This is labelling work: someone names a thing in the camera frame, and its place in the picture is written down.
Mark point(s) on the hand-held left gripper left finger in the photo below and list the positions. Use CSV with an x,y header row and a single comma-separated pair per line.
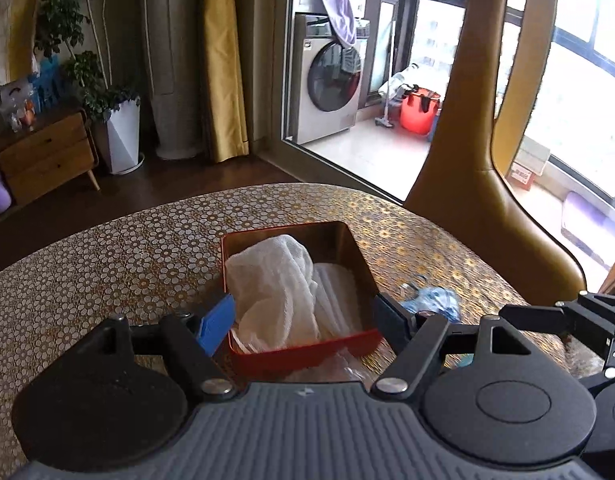
x,y
217,322

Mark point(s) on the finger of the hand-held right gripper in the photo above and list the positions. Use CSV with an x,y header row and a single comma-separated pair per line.
x,y
587,317

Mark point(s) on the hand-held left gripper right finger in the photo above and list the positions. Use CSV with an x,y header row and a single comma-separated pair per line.
x,y
390,320

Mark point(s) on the red tin box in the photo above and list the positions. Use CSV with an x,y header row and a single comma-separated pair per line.
x,y
287,355

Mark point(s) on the white terry towel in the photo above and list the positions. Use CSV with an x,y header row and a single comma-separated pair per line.
x,y
267,285

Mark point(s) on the clear plastic bag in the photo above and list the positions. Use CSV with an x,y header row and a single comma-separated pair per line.
x,y
337,367

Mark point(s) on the purple mat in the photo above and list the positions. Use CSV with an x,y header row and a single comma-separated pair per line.
x,y
592,222

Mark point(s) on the cardboard box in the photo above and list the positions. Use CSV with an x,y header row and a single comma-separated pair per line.
x,y
527,167

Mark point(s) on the tan leather chair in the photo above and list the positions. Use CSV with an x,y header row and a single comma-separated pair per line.
x,y
462,160

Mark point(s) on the red bucket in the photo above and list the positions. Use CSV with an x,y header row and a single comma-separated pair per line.
x,y
417,115

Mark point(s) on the white faceted planter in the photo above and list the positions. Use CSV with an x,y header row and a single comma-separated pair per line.
x,y
120,135

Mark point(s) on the silver washing machine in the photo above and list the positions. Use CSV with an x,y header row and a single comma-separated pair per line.
x,y
327,110

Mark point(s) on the wooden drawer cabinet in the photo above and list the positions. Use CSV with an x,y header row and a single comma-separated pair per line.
x,y
47,155

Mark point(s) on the white plastic bag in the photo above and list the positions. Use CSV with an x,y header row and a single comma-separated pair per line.
x,y
400,80

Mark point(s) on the yellow curtain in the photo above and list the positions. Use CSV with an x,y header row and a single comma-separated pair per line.
x,y
27,10
222,60

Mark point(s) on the green potted plant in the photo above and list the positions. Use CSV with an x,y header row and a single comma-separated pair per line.
x,y
95,90

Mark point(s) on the grey tower air conditioner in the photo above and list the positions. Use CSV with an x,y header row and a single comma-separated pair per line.
x,y
172,60

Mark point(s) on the sliding glass door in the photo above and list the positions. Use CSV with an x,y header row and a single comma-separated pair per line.
x,y
287,60

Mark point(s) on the black framed balcony window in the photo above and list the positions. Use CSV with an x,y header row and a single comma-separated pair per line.
x,y
572,40

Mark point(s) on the small toy figures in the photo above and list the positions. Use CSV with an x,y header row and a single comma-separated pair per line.
x,y
20,110

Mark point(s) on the purple towel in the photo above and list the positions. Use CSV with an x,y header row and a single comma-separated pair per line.
x,y
340,15

